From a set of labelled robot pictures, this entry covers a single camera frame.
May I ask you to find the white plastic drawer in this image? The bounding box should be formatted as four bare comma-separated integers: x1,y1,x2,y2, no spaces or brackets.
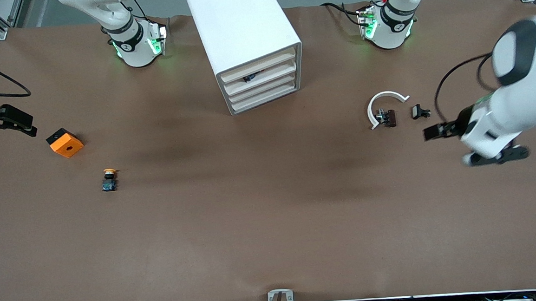
228,83,302,116
222,61,299,94
218,48,298,83
225,72,301,105

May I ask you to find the orange black button box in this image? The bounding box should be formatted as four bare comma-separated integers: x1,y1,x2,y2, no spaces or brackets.
45,126,85,160

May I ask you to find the white drawer cabinet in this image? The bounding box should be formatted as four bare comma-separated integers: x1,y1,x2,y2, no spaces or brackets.
186,0,307,118

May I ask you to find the small black component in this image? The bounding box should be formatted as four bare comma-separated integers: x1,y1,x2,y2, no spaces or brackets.
411,104,432,120

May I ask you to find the brown small component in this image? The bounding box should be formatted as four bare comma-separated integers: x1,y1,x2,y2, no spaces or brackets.
375,108,397,129

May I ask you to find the white curved plastic piece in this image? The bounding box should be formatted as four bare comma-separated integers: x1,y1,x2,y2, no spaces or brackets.
366,89,412,131

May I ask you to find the brown table mat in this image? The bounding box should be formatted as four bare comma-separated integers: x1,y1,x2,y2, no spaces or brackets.
0,0,536,301

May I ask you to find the yellow push button switch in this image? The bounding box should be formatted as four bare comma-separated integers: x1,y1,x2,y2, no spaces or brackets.
101,168,119,193

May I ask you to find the black base power cable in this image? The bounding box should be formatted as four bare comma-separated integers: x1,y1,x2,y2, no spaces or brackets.
320,0,364,28

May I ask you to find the grey metal bracket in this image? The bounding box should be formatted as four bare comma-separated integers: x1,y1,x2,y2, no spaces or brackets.
267,288,294,301

